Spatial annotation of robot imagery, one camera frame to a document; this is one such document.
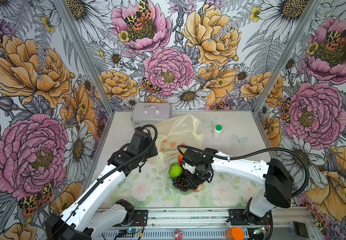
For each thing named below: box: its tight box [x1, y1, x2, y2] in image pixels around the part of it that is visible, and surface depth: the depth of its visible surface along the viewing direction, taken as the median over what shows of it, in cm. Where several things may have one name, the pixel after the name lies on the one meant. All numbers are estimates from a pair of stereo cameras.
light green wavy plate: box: [165, 161, 196, 196], surface depth 81 cm
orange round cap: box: [225, 226, 245, 240], surface depth 63 cm
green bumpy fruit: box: [169, 163, 183, 178], surface depth 82 cm
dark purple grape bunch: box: [172, 176, 190, 192], surface depth 80 cm
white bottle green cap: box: [213, 124, 223, 140], surface depth 102 cm
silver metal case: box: [131, 103, 172, 129], surface depth 101 cm
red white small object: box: [173, 229, 185, 240], surface depth 67 cm
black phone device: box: [293, 221, 309, 238], surface depth 71 cm
